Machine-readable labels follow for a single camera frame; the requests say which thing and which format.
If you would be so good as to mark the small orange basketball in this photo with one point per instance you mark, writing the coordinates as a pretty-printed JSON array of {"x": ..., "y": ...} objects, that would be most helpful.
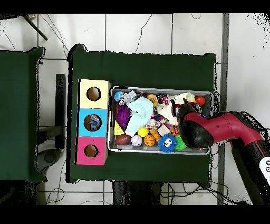
[{"x": 149, "y": 140}]

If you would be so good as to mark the black tripod leg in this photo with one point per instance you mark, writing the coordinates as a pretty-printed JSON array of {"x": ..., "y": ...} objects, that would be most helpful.
[{"x": 35, "y": 28}]

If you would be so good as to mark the wooden box three holes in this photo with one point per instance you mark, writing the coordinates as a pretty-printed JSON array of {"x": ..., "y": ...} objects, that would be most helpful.
[{"x": 103, "y": 101}]

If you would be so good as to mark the crushed clear plastic bottle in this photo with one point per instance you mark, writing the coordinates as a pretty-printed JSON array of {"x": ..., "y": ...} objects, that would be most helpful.
[{"x": 95, "y": 122}]

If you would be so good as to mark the blue globe ball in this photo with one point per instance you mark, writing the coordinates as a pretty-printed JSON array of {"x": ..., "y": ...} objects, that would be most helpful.
[{"x": 117, "y": 96}]

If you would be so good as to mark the small white baseball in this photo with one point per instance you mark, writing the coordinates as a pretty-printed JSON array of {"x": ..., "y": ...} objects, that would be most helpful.
[{"x": 136, "y": 140}]

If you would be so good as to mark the silver toy robot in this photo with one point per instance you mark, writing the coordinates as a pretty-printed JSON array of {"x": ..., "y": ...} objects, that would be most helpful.
[{"x": 126, "y": 98}]

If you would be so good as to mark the mint green waffle cloth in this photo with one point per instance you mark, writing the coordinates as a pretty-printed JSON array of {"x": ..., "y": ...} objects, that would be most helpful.
[{"x": 141, "y": 114}]

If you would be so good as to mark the blue fuzzy googly-eye ball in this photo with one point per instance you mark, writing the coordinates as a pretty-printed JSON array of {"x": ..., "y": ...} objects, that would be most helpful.
[{"x": 167, "y": 143}]

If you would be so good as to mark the small brown football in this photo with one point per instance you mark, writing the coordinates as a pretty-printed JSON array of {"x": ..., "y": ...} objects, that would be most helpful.
[{"x": 123, "y": 139}]

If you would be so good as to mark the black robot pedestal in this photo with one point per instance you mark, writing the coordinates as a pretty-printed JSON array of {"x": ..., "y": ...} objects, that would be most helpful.
[{"x": 137, "y": 194}]

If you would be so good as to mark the dark green side table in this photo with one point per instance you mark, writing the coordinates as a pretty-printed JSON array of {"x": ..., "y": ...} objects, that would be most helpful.
[{"x": 19, "y": 105}]

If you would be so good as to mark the purple spiky ball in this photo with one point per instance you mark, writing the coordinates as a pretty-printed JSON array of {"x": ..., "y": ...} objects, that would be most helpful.
[{"x": 123, "y": 115}]

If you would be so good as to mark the cream waffle cloth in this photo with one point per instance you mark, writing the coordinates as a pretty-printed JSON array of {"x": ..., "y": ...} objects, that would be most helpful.
[{"x": 166, "y": 112}]

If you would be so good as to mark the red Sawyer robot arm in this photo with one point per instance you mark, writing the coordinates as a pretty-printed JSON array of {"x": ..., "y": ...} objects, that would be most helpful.
[{"x": 223, "y": 126}]

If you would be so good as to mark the dark green table cloth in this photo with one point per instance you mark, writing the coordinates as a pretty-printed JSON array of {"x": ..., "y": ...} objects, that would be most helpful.
[{"x": 147, "y": 69}]

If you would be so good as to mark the green spiky rubber ball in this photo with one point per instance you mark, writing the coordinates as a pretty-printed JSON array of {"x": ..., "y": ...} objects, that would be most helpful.
[{"x": 179, "y": 145}]

